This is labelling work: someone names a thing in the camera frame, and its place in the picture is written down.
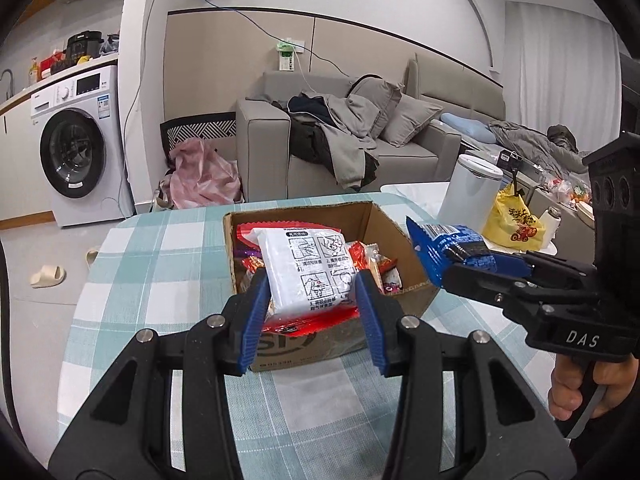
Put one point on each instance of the teal plaid tablecloth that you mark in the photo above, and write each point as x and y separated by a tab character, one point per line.
166	271

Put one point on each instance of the black patterned basket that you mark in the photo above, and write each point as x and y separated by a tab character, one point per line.
220	128

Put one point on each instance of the grey jacket on sofa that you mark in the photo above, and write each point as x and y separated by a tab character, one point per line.
335	133

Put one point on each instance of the grey sofa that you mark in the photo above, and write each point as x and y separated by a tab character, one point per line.
269	172

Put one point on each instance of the blue oreo snack pack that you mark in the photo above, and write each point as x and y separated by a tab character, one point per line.
440	246

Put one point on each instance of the yellow plastic bag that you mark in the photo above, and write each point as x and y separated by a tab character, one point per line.
510	224

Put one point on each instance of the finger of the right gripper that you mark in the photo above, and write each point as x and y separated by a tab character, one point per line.
540	269
519	291

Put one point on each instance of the grey cushion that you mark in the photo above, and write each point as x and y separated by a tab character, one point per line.
410	117

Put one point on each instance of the white red snack pack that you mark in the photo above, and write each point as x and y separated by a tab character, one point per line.
310	275

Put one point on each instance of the right hand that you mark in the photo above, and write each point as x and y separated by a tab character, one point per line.
564	396

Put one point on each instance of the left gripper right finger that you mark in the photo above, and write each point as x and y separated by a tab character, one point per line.
464	410

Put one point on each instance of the pink cloth pile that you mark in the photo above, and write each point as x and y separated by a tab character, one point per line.
202	177

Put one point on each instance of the white washing machine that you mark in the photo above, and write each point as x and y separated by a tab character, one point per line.
80	148

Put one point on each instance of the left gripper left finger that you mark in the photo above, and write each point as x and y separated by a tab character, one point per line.
160	411

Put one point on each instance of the beige slipper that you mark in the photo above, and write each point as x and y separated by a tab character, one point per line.
47	276

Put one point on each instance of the brown SF cardboard box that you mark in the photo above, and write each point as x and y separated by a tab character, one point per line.
363	221

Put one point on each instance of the light blue pillow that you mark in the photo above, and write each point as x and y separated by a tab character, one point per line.
472	128

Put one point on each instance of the red snack bag in box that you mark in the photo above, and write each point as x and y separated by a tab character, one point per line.
383	269

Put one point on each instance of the white cylindrical bin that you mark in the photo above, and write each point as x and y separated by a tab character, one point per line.
471	193

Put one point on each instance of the purple zigzag snack packet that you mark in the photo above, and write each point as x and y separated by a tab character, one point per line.
242	251

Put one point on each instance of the white power strip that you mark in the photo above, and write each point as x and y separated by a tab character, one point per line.
288	53

